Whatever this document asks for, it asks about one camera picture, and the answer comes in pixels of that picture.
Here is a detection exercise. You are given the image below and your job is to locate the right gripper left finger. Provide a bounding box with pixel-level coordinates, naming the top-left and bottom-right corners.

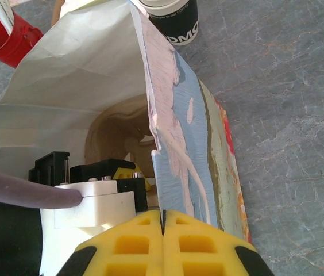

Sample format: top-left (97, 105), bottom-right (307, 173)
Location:
top-left (57, 209), bottom-right (164, 276)

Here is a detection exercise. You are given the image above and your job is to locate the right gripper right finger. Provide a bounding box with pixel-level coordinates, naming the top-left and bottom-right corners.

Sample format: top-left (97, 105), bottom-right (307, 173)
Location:
top-left (161, 209), bottom-right (275, 276)

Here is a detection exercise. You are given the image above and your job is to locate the brown pulp cup carrier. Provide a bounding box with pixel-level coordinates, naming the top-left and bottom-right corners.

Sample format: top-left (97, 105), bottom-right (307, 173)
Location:
top-left (83, 96), bottom-right (159, 179)

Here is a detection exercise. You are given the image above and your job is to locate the paper takeout bag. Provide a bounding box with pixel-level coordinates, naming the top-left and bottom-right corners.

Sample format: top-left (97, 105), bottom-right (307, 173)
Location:
top-left (0, 0), bottom-right (252, 245)

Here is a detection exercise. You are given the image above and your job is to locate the red plastic bucket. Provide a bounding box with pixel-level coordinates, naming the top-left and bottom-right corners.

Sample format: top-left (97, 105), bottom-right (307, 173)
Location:
top-left (0, 10), bottom-right (44, 69)

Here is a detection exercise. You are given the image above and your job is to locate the cardboard napkin box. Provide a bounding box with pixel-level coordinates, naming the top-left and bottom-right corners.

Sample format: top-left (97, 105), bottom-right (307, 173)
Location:
top-left (51, 0), bottom-right (64, 28)

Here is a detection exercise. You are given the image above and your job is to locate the cream paper cup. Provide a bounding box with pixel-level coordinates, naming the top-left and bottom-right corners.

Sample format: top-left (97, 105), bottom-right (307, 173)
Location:
top-left (137, 0), bottom-right (186, 17)

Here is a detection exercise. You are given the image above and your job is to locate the white wrapped paper straw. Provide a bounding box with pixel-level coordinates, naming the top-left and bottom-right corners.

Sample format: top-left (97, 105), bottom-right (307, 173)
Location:
top-left (0, 0), bottom-right (15, 29)

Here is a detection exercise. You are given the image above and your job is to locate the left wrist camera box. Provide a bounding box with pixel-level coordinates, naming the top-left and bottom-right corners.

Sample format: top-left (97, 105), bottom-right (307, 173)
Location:
top-left (39, 181), bottom-right (136, 276)

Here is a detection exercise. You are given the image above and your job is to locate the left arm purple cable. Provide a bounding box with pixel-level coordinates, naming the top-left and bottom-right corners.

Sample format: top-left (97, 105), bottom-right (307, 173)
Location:
top-left (0, 166), bottom-right (83, 209)

